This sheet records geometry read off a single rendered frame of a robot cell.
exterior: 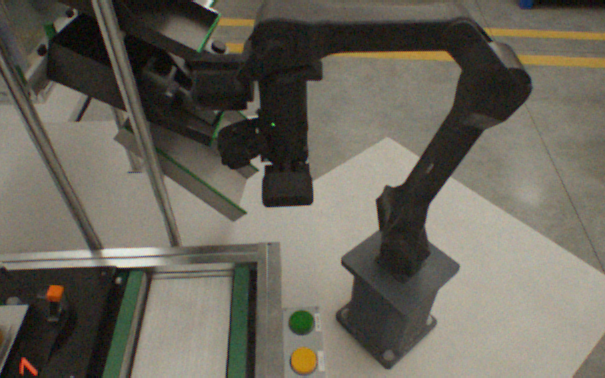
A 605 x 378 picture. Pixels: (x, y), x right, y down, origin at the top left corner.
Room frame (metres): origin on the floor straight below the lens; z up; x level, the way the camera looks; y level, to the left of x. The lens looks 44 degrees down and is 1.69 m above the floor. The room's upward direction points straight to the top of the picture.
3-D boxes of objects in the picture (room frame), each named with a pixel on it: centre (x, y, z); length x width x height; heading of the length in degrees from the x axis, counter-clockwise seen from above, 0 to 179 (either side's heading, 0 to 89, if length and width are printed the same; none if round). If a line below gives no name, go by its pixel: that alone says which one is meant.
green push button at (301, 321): (0.40, 0.00, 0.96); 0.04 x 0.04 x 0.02
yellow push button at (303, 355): (0.33, 0.00, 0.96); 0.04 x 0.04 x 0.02
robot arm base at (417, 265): (0.46, -0.16, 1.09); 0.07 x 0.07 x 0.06; 40
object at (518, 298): (0.50, -0.13, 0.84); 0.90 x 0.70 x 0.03; 130
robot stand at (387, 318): (0.46, -0.16, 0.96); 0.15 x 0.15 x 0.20; 40
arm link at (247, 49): (0.46, 0.07, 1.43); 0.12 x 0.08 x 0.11; 89
